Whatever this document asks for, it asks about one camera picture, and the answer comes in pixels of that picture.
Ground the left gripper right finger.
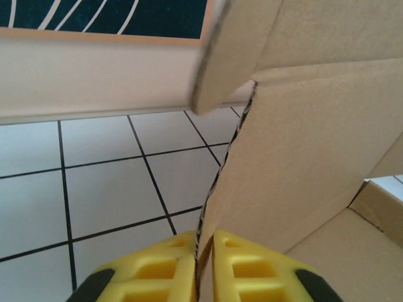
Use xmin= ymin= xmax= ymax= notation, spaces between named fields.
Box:
xmin=204 ymin=229 xmax=343 ymax=302

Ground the brown cardboard box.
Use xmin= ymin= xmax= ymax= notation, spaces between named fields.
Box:
xmin=190 ymin=0 xmax=403 ymax=302

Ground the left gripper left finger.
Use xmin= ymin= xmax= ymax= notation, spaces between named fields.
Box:
xmin=65 ymin=231 xmax=198 ymax=302

